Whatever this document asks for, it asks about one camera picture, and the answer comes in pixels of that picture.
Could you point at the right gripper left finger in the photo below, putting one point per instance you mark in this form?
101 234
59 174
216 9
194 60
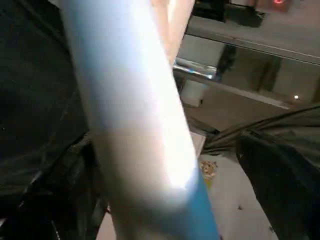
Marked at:
55 210

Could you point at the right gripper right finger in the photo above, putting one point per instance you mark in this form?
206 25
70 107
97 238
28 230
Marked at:
290 190

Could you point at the white plastic table leg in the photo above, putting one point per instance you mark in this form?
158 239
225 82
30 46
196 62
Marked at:
135 115

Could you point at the black work mat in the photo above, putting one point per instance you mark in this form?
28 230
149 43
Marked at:
30 75

